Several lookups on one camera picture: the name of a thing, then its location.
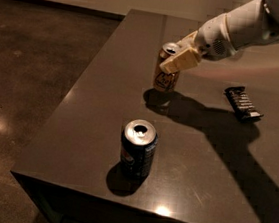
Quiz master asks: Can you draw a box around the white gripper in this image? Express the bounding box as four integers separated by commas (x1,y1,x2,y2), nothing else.
160,13,237,74

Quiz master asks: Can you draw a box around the orange LaCroix can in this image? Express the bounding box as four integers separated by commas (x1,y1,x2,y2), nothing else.
153,42,179,93

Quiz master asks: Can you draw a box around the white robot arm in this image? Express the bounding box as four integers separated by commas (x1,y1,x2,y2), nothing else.
160,0,279,74

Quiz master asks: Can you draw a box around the blue Pepsi can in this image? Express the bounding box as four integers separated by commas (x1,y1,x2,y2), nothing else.
120,119,158,180

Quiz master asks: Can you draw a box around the black snack bar packet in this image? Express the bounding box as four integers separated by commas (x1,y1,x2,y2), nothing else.
224,86,263,122

